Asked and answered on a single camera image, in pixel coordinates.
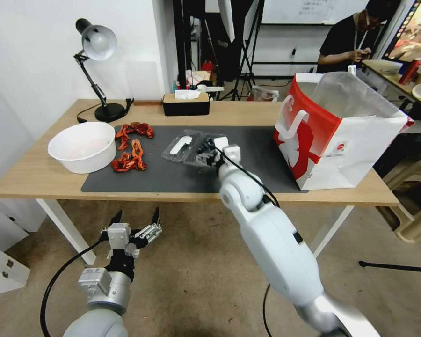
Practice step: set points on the beige plastic stool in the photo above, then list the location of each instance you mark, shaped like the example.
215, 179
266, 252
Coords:
412, 210

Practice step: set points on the red drink can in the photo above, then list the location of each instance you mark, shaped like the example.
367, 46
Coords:
410, 72

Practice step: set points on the wooden table white legs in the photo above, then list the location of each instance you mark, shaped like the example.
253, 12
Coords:
56, 182

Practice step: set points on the red crayfish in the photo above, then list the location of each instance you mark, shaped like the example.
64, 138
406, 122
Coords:
142, 128
123, 130
128, 163
124, 142
137, 147

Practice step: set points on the white cabinet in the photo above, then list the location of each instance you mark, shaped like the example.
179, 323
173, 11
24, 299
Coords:
3, 245

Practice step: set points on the white plastic spoon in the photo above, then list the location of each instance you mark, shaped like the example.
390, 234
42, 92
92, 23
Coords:
179, 144

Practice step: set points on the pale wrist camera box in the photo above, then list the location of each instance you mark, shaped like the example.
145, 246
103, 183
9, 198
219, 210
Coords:
221, 142
119, 237

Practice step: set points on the red white takeout bag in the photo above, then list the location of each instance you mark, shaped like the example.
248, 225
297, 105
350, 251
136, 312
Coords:
322, 147

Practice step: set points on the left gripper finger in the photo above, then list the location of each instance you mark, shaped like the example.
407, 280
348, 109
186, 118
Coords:
151, 233
116, 218

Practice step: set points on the dark grey table mat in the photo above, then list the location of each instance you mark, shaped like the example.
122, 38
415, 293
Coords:
168, 179

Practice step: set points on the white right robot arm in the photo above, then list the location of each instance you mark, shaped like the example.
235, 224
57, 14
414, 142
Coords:
277, 242

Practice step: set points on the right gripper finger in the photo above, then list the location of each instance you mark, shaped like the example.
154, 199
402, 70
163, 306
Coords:
203, 158
205, 144

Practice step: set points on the black metal shelf frame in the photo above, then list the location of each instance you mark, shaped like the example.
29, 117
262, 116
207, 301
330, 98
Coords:
184, 42

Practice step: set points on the black desk lamp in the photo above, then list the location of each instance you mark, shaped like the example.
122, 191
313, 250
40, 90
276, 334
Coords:
98, 42

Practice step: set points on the clear plastic bag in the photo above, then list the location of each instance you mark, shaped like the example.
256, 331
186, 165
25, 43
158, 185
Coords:
265, 94

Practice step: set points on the black stand leg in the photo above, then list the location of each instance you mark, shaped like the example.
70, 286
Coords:
396, 266

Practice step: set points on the white paper bowl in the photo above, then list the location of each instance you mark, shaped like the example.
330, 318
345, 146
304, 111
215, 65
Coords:
82, 147

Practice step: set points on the white tissue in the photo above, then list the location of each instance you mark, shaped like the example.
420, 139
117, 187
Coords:
187, 94

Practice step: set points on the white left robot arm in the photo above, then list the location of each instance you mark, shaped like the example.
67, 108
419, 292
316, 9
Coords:
103, 295

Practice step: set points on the wooden side desk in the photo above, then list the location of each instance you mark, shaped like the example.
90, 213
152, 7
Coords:
386, 75

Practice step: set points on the person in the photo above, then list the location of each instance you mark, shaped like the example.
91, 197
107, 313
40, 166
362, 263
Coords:
340, 38

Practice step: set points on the white softbox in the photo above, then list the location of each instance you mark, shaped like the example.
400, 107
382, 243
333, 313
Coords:
228, 17

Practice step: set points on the black light stand tripod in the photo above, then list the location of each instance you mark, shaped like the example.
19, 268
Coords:
243, 66

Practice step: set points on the whiteboard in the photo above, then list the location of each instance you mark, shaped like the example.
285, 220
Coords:
301, 10

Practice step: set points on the black tissue box wooden lid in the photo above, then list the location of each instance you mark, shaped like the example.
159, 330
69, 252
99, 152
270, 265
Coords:
186, 107

